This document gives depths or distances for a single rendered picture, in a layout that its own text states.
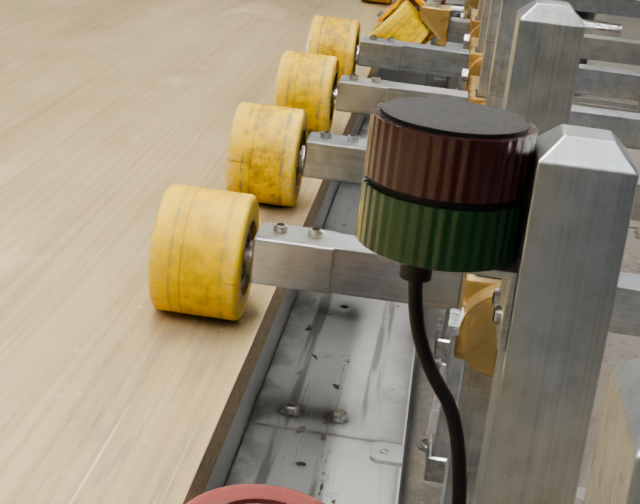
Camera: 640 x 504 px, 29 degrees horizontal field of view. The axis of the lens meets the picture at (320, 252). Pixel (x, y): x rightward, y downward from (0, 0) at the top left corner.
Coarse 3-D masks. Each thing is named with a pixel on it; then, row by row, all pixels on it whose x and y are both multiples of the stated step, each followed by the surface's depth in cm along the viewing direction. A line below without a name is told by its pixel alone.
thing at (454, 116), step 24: (408, 120) 43; (432, 120) 44; (456, 120) 44; (480, 120) 44; (504, 120) 45; (408, 288) 47; (504, 288) 46; (504, 312) 45; (504, 336) 45; (432, 360) 48; (432, 384) 48; (456, 408) 48; (456, 432) 48; (456, 456) 48; (456, 480) 49
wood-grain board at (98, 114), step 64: (0, 0) 182; (64, 0) 188; (128, 0) 194; (192, 0) 201; (256, 0) 208; (320, 0) 216; (0, 64) 142; (64, 64) 145; (128, 64) 149; (192, 64) 153; (256, 64) 157; (0, 128) 116; (64, 128) 119; (128, 128) 121; (192, 128) 124; (0, 192) 98; (64, 192) 100; (128, 192) 102; (320, 192) 110; (0, 256) 85; (64, 256) 87; (128, 256) 88; (0, 320) 75; (64, 320) 76; (128, 320) 77; (192, 320) 78; (256, 320) 80; (0, 384) 67; (64, 384) 68; (128, 384) 69; (192, 384) 70; (0, 448) 61; (64, 448) 62; (128, 448) 62; (192, 448) 63
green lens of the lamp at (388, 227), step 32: (384, 192) 44; (384, 224) 44; (416, 224) 43; (448, 224) 43; (480, 224) 43; (512, 224) 44; (384, 256) 44; (416, 256) 44; (448, 256) 43; (480, 256) 44; (512, 256) 45
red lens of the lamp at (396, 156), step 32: (384, 128) 43; (384, 160) 44; (416, 160) 43; (448, 160) 42; (480, 160) 42; (512, 160) 43; (416, 192) 43; (448, 192) 43; (480, 192) 43; (512, 192) 43
